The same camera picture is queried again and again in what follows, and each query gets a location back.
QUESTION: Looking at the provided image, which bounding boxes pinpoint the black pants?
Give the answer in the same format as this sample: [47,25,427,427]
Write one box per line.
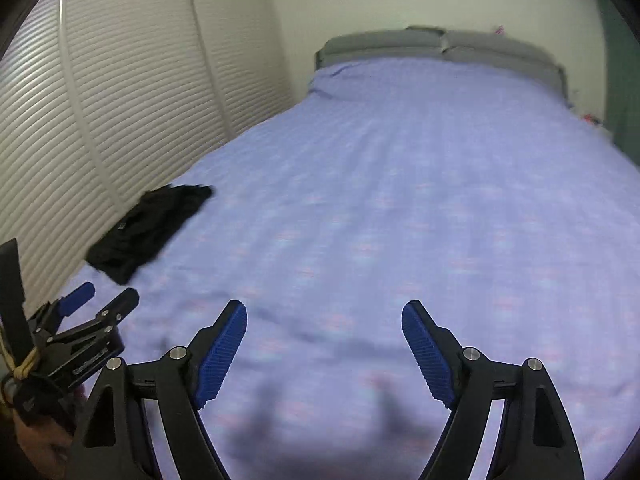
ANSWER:
[86,185,215,285]

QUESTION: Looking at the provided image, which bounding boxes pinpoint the person's left hand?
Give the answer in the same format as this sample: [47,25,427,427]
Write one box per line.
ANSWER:
[12,408,74,479]

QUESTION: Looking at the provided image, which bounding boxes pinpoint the white louvered wardrobe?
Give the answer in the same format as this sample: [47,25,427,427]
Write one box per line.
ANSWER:
[1,0,292,309]

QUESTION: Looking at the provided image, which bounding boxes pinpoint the purple floral bed sheet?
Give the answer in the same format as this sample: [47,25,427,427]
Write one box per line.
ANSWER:
[55,56,640,480]

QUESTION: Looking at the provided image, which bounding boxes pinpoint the grey padded headboard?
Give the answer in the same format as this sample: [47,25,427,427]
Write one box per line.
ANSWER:
[314,26,568,99]

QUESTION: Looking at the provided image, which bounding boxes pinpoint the green curtain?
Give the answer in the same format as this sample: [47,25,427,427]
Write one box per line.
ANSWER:
[597,0,639,165]

